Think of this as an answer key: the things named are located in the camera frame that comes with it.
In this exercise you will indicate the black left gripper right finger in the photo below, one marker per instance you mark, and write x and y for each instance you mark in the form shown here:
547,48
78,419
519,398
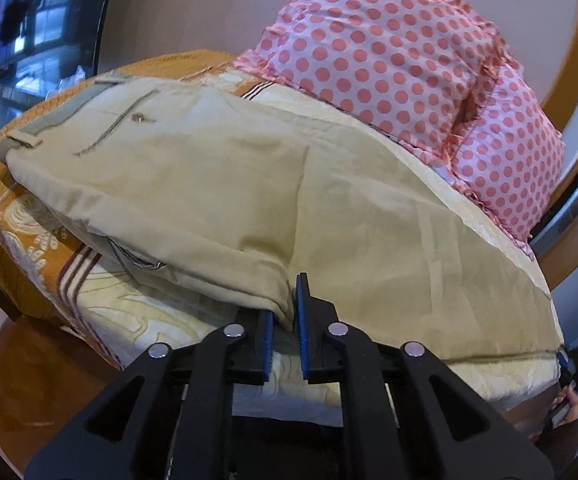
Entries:
334,351

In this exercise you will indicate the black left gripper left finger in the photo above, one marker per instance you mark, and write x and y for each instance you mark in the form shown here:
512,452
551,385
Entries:
238,353

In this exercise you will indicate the beige khaki pants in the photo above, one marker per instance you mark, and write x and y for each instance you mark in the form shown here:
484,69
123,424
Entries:
193,189

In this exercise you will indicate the person's right hand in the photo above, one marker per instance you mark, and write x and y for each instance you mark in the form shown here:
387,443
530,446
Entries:
565,407

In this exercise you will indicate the round wooden stool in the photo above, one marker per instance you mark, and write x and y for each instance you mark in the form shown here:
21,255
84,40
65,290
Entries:
47,376

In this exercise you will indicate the cream floral bedspread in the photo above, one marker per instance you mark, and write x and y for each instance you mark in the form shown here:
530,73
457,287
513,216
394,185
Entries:
51,275

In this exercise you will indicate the pink polka dot pillow back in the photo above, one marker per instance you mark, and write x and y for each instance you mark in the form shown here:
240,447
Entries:
507,156

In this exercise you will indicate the pink polka dot pillow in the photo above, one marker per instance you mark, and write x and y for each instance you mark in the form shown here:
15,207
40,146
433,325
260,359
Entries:
404,67
507,156

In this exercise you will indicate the pink polka dot pillow front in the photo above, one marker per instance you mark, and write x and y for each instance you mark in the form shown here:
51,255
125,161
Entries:
404,67

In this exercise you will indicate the black flat screen television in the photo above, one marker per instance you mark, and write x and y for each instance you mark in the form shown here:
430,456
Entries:
44,43

